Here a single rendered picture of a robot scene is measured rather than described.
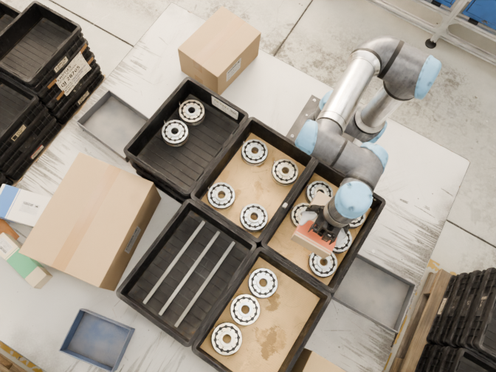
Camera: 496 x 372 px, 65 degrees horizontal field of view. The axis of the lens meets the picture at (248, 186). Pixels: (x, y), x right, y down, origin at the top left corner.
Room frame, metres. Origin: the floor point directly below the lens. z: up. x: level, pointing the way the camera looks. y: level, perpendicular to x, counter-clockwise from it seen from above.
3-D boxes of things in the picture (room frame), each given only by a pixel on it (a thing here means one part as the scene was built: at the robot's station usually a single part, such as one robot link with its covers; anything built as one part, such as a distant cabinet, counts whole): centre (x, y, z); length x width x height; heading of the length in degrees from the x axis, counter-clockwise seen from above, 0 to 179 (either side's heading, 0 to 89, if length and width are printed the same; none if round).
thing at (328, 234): (0.30, -0.24, 1.24); 0.09 x 0.08 x 0.12; 160
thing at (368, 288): (0.21, -0.56, 0.73); 0.27 x 0.20 x 0.05; 73
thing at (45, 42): (1.09, 1.19, 0.37); 0.40 x 0.30 x 0.45; 160
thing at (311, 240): (0.33, -0.25, 1.09); 0.16 x 0.12 x 0.07; 160
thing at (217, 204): (0.42, 0.09, 0.86); 0.10 x 0.10 x 0.01
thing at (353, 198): (0.31, -0.24, 1.40); 0.09 x 0.08 x 0.11; 161
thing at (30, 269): (0.06, 0.77, 0.73); 0.24 x 0.06 x 0.06; 61
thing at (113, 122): (0.68, 0.60, 0.73); 0.27 x 0.20 x 0.05; 65
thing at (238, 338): (-0.06, -0.03, 0.86); 0.10 x 0.10 x 0.01
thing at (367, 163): (0.41, -0.26, 1.40); 0.11 x 0.11 x 0.08; 71
